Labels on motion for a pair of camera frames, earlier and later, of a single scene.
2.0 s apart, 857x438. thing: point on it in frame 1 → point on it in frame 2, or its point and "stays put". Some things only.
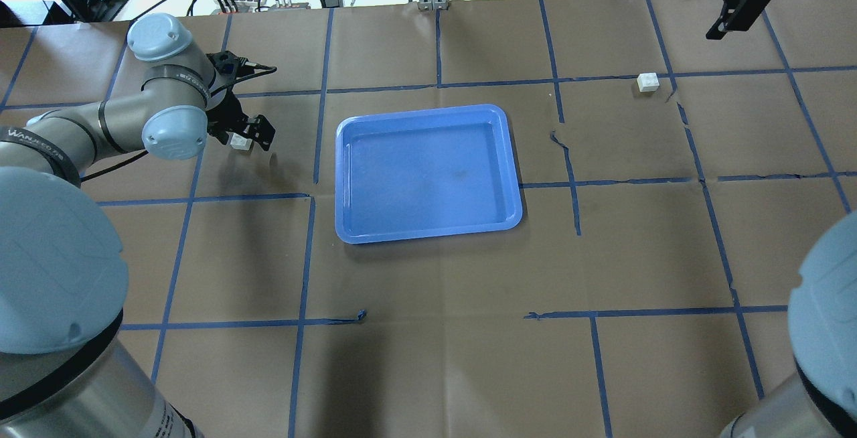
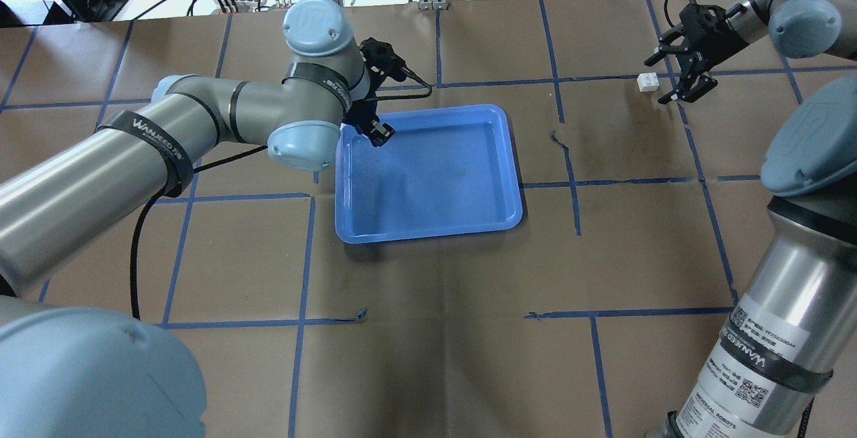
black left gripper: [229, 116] → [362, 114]
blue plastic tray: [425, 173] stays put
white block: [648, 82] stays put
